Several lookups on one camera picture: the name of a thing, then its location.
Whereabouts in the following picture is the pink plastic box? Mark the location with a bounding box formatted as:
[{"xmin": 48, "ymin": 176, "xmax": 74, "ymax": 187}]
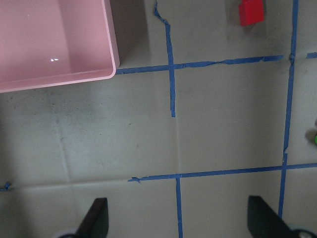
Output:
[{"xmin": 0, "ymin": 0, "xmax": 120, "ymax": 93}]

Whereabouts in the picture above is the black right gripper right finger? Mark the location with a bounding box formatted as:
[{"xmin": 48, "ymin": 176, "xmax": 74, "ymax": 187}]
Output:
[{"xmin": 248, "ymin": 196, "xmax": 301, "ymax": 238}]

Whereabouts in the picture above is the red toy block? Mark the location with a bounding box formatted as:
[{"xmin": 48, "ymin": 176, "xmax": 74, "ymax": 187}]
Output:
[{"xmin": 239, "ymin": 0, "xmax": 264, "ymax": 26}]

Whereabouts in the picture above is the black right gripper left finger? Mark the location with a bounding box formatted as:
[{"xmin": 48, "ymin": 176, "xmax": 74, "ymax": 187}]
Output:
[{"xmin": 75, "ymin": 198, "xmax": 109, "ymax": 238}]

